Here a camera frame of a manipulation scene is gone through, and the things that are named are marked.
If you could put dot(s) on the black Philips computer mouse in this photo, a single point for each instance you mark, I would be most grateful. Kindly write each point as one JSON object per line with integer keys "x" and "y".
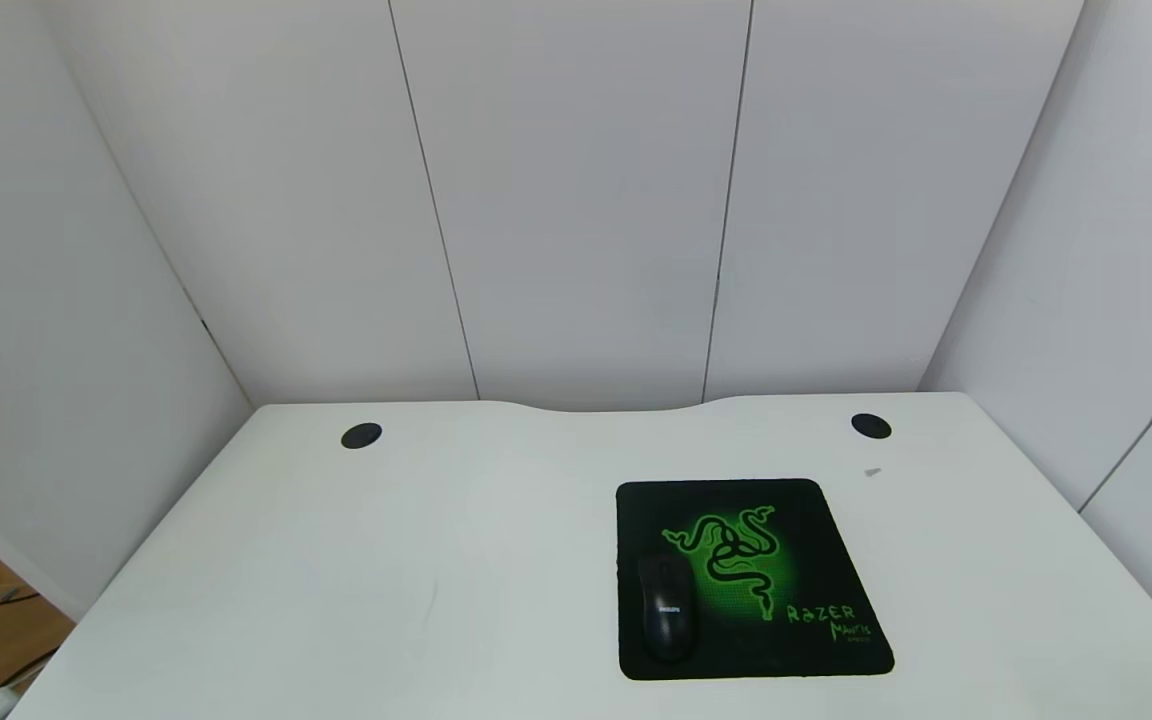
{"x": 666, "y": 615}

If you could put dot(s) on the black green Razer mouse pad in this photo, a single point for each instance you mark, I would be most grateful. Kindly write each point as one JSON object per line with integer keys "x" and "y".
{"x": 836, "y": 560}

